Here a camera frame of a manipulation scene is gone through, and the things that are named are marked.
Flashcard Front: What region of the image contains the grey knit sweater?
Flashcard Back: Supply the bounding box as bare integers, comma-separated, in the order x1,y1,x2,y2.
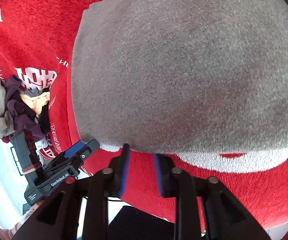
71,0,288,154

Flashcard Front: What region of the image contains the pink left sleeve forearm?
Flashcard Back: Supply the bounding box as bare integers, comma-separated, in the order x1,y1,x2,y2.
0,207,36,240

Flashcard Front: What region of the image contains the pile of unfolded clothes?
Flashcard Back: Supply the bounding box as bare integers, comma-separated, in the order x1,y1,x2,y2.
0,76,53,159

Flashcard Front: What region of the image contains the person's left hand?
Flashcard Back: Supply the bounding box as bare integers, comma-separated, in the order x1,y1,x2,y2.
33,199,45,211

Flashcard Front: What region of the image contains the black sparkly skirt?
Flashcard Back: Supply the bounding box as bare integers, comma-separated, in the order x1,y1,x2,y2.
109,206,174,240

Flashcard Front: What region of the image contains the red bedspread with white characters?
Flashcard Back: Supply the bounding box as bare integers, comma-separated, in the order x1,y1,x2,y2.
0,0,288,228

